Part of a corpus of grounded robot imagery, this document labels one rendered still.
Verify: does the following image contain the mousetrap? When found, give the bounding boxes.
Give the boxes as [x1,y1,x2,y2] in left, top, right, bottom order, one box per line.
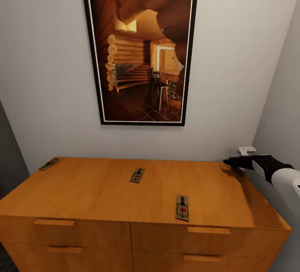
[225,164,247,177]
[175,194,189,222]
[38,158,62,171]
[130,167,145,183]

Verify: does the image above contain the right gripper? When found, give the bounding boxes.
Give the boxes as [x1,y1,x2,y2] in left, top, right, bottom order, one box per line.
[223,156,249,169]

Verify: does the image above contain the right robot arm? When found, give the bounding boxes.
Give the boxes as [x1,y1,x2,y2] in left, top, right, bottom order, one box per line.
[223,147,300,220]

